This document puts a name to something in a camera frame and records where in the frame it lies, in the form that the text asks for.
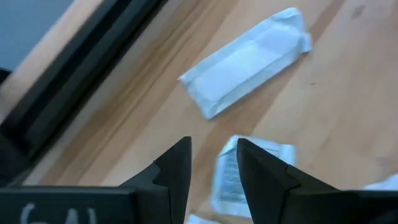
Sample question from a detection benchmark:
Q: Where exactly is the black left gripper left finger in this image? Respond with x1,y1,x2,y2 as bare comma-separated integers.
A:
119,136,193,224

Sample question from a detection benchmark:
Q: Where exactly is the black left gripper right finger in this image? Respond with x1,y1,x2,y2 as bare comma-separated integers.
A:
236,138,340,224

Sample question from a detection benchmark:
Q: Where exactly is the square white printed packet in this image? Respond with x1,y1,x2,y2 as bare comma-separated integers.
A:
210,134,297,219

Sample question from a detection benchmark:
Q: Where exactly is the white bandage wrapper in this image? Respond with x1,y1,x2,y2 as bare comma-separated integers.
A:
178,7,313,121

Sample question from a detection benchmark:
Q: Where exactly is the black aluminium table frame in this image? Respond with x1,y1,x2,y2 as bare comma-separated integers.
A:
0,0,170,188

